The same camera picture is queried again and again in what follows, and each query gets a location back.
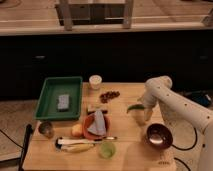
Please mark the dark purple bowl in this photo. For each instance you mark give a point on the dark purple bowl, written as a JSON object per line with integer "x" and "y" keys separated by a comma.
{"x": 159, "y": 136}

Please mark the white plastic cup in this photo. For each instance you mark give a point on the white plastic cup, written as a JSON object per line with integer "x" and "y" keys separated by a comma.
{"x": 95, "y": 82}

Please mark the black table leg bar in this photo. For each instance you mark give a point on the black table leg bar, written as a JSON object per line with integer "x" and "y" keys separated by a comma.
{"x": 27, "y": 135}

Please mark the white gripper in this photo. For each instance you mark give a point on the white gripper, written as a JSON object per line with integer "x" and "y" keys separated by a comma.
{"x": 148, "y": 101}

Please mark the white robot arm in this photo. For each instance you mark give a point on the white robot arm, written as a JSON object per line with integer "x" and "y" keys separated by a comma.
{"x": 159, "y": 89}

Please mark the grey sponge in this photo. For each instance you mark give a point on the grey sponge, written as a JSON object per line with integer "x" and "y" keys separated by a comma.
{"x": 63, "y": 102}

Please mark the green plastic tray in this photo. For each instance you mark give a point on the green plastic tray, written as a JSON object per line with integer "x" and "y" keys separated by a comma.
{"x": 53, "y": 87}

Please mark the wooden stool frame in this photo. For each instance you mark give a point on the wooden stool frame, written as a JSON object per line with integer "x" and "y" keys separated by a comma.
{"x": 94, "y": 12}

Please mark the green plastic cup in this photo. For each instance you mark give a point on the green plastic cup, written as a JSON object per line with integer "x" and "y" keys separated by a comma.
{"x": 107, "y": 150}

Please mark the bunch of red grapes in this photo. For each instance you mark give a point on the bunch of red grapes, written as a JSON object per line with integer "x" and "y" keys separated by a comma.
{"x": 106, "y": 97}

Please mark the grey cloth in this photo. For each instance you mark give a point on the grey cloth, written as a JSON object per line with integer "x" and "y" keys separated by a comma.
{"x": 98, "y": 126}

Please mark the orange fruit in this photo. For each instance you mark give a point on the orange fruit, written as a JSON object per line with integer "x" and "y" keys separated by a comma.
{"x": 77, "y": 130}

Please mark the white handled knife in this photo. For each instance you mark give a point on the white handled knife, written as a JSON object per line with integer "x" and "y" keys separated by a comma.
{"x": 67, "y": 141}

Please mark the green pepper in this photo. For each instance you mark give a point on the green pepper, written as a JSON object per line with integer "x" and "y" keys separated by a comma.
{"x": 135, "y": 107}

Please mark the small metal cup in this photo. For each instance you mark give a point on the small metal cup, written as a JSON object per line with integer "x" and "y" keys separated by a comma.
{"x": 46, "y": 129}

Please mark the yellow banana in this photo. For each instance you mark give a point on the yellow banana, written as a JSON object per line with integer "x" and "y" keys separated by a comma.
{"x": 76, "y": 148}

